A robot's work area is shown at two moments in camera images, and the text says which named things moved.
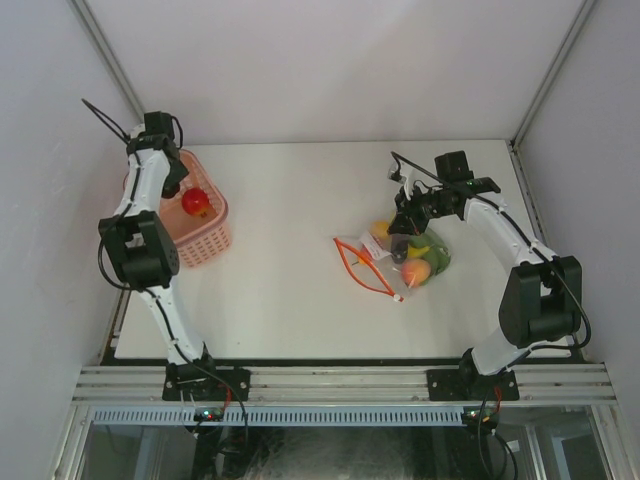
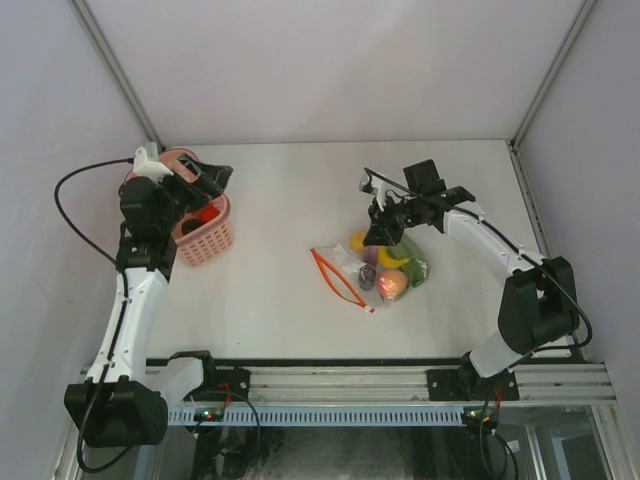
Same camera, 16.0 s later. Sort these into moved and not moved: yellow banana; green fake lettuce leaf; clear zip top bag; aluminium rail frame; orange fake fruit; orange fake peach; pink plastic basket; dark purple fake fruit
Moved: clear zip top bag; dark purple fake fruit; orange fake peach; green fake lettuce leaf; orange fake fruit; yellow banana
Not moved: aluminium rail frame; pink plastic basket
